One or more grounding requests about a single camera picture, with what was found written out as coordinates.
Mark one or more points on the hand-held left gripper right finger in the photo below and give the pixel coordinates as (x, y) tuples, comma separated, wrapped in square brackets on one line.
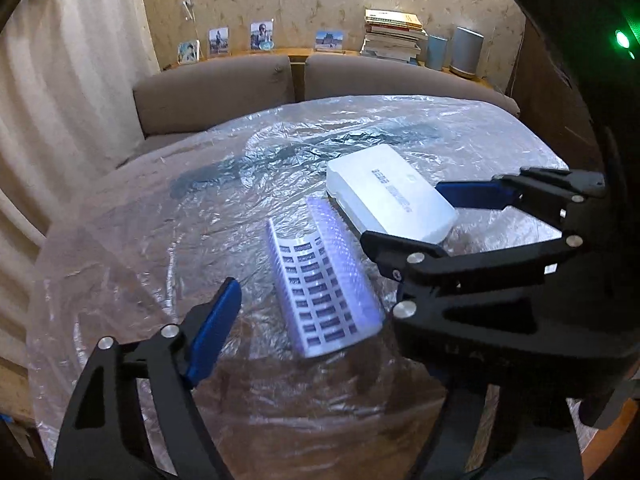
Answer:
[(460, 435)]

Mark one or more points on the teal cylinder container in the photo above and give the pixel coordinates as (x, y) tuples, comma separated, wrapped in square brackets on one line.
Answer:
[(437, 53)]

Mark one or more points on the grey cylinder speaker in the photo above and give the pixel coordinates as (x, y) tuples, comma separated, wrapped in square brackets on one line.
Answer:
[(466, 52)]

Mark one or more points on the white plastic box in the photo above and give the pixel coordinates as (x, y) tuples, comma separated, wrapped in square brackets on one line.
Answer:
[(385, 185)]

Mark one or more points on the brown sofa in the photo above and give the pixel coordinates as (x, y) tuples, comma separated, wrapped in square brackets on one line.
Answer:
[(220, 85)]

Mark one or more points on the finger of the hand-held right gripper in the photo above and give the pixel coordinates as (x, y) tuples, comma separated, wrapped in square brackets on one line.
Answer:
[(480, 262), (470, 195)]

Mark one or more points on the brown wooden cabinet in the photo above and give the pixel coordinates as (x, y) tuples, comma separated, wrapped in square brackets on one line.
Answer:
[(545, 95)]

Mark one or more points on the photo print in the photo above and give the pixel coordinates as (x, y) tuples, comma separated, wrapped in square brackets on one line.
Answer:
[(261, 32), (328, 40), (219, 41), (188, 52)]

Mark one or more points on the beige curtain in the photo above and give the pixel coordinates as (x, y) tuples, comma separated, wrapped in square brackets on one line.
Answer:
[(65, 110)]

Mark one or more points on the purple plastic vial tray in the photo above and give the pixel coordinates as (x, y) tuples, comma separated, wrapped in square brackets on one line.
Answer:
[(320, 290)]

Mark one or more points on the small blue dish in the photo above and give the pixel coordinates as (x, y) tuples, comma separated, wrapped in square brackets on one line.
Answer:
[(267, 46)]

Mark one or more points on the stack of books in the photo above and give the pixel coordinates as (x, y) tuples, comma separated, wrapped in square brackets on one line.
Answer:
[(392, 35)]

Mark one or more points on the white wall hook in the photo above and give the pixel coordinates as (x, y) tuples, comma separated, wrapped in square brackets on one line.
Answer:
[(188, 7)]

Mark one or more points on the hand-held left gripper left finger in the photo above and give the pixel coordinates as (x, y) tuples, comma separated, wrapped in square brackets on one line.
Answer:
[(215, 330)]

